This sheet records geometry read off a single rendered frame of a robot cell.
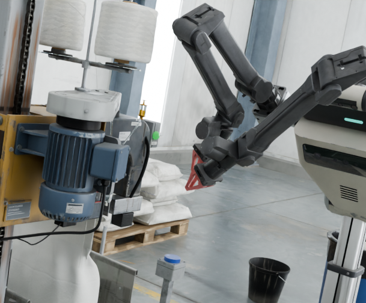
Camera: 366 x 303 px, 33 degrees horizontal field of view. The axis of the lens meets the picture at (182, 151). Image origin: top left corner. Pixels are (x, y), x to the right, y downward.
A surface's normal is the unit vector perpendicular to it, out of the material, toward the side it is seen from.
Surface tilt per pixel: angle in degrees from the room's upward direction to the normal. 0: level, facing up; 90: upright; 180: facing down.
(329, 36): 90
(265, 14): 90
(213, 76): 109
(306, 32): 90
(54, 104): 90
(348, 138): 40
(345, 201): 130
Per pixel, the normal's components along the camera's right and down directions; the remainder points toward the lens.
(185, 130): 0.80, 0.22
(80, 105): 0.12, 0.17
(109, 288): -0.58, 0.02
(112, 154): -0.20, 0.11
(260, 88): 0.62, 0.49
